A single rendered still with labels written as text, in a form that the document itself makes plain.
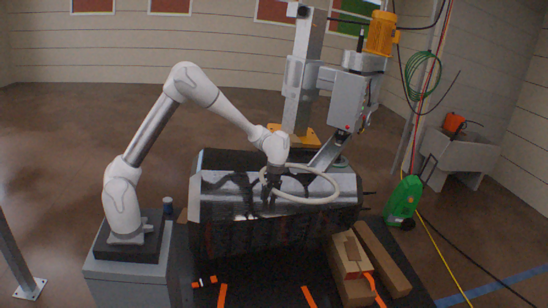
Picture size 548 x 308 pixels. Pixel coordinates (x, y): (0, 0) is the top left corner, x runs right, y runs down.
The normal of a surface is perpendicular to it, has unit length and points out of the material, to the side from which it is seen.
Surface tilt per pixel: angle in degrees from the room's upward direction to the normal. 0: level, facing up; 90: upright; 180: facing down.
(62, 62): 90
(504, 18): 90
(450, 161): 90
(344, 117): 90
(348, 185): 45
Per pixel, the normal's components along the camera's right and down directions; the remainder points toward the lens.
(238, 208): 0.24, -0.33
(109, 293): 0.18, 0.44
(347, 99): -0.53, 0.29
